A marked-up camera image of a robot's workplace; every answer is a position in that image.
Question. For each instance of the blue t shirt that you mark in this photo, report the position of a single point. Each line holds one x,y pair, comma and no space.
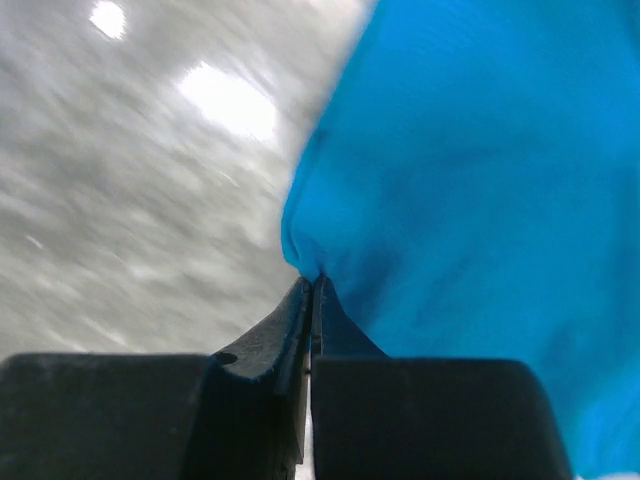
472,190

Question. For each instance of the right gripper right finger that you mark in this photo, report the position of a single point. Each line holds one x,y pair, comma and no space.
379,417

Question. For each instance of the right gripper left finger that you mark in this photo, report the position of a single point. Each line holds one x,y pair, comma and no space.
235,414

